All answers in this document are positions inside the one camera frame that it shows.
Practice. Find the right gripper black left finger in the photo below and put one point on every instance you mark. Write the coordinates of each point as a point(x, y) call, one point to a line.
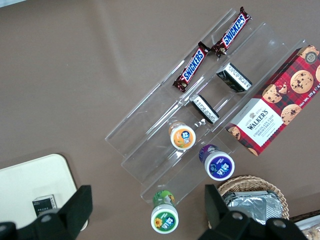
point(65, 217)

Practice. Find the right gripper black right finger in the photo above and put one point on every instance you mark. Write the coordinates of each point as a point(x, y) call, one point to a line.
point(225, 225)

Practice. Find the silver foil tray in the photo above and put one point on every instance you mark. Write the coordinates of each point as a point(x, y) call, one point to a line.
point(255, 205)

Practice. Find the light tan wicker basket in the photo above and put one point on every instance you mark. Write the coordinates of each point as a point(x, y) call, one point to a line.
point(250, 181)

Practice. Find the beige plastic tray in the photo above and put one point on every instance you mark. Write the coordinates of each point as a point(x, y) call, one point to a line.
point(30, 180)

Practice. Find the red-lid white jar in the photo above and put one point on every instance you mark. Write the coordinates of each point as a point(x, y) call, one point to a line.
point(84, 225)

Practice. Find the black carton gold print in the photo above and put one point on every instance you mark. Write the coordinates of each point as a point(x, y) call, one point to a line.
point(43, 203)

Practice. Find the purple-label jar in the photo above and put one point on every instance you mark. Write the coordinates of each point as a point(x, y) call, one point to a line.
point(218, 166)

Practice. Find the green-label jar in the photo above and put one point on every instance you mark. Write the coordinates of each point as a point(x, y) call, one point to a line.
point(165, 215)

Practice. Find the white plastic bin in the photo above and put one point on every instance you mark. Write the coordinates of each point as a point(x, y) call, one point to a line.
point(300, 220)

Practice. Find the clear bag of crackers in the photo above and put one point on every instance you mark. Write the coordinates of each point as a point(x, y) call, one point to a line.
point(312, 233)

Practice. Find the orange-label jar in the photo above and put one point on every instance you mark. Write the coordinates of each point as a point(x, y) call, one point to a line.
point(182, 137)

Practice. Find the clear acrylic stepped shelf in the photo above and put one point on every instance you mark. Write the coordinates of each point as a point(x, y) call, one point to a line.
point(250, 50)
point(150, 150)

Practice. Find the black white small carton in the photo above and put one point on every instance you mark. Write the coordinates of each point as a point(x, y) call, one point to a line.
point(205, 109)
point(235, 78)

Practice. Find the red Walkers shortbread box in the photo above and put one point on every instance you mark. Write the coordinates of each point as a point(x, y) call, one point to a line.
point(275, 105)

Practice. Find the Snickers chocolate bar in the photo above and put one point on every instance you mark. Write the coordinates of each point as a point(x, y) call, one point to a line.
point(192, 67)
point(232, 30)

